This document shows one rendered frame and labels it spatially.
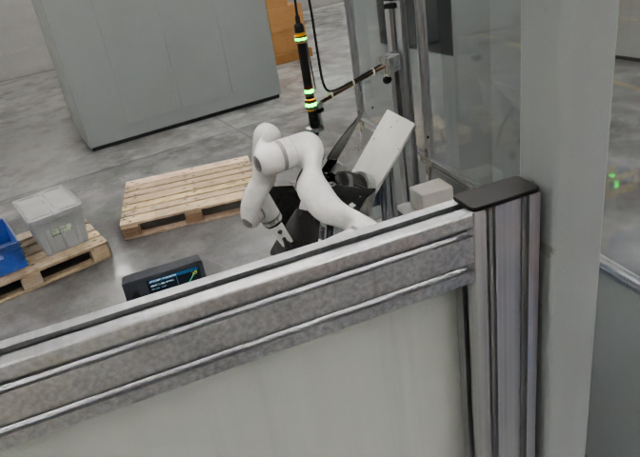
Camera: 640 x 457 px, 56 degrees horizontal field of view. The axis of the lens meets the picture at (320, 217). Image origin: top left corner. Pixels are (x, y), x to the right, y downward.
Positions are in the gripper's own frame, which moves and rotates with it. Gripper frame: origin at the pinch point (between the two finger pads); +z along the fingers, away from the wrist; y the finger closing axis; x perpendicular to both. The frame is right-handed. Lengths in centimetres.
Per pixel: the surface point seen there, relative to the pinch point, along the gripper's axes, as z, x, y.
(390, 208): 19, -49, 14
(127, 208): 67, 90, 302
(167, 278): -37, 40, -34
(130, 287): -41, 51, -34
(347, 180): -8.0, -35.9, 10.0
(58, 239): 40, 137, 250
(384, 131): -11, -64, 24
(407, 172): 27, -73, 46
